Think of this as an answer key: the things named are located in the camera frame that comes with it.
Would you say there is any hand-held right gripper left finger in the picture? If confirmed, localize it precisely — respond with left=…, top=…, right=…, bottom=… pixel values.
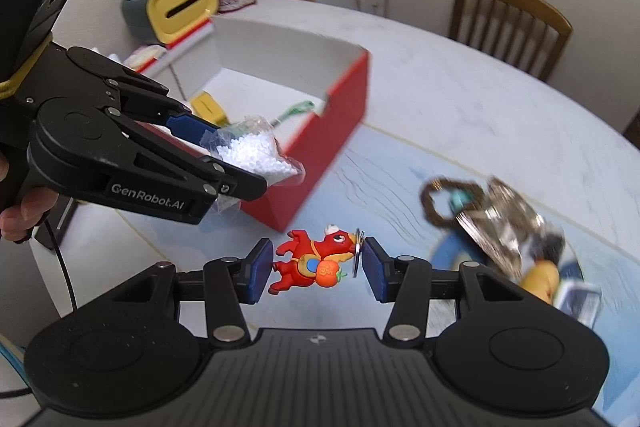
left=130, top=237, right=276, bottom=349

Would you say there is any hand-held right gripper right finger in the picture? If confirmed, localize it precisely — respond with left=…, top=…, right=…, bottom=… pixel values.
left=360, top=235, right=507, bottom=344

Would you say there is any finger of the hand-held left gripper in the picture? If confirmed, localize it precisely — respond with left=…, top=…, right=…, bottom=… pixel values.
left=106, top=106, right=269, bottom=204
left=65, top=46, right=229, bottom=144

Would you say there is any clear bag of white beads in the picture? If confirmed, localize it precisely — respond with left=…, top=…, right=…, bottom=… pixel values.
left=200, top=116, right=307, bottom=214

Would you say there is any red dragon keychain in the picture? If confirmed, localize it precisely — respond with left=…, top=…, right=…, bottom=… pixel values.
left=267, top=223, right=369, bottom=297

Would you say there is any red cardboard box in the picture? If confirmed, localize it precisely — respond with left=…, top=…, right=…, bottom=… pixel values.
left=135, top=13, right=374, bottom=233

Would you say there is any brown hair tie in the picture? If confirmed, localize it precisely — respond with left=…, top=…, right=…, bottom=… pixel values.
left=418, top=176, right=482, bottom=229

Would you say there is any clear bag of black items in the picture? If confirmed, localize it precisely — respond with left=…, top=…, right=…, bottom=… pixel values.
left=534, top=231, right=569, bottom=264

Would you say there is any person's left hand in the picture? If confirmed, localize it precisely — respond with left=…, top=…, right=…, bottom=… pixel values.
left=0, top=153, right=57, bottom=244

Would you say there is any yellow plastic item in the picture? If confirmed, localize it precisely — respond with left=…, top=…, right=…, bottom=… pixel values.
left=190, top=91, right=232, bottom=126

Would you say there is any white tissue pack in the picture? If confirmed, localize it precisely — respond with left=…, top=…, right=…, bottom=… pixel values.
left=107, top=43, right=169, bottom=68

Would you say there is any blue printed placemat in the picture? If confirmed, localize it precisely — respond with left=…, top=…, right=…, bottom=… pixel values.
left=114, top=121, right=637, bottom=410

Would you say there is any green ribbon item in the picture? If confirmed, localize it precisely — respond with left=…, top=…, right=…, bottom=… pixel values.
left=272, top=100, right=316, bottom=128

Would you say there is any teal pencil sharpener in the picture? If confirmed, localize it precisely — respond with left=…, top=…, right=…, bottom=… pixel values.
left=447, top=189, right=476, bottom=210

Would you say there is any yellow and grey container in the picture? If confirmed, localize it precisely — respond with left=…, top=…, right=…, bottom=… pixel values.
left=121, top=0, right=221, bottom=46

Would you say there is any gold snack wrapper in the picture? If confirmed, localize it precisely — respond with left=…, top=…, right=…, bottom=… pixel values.
left=457, top=176, right=552, bottom=279

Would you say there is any yellow toy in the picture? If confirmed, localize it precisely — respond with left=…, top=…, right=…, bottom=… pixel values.
left=519, top=258, right=561, bottom=306

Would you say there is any white card packet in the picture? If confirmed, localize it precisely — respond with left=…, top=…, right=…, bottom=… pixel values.
left=552, top=281, right=604, bottom=334

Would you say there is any wooden chair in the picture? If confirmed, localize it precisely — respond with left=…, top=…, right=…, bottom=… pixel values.
left=448, top=0, right=574, bottom=83

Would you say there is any yellow cord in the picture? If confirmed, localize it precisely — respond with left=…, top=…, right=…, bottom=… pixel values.
left=0, top=33, right=54, bottom=101

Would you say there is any black cable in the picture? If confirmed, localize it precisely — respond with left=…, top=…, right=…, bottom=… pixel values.
left=42, top=213, right=79, bottom=314

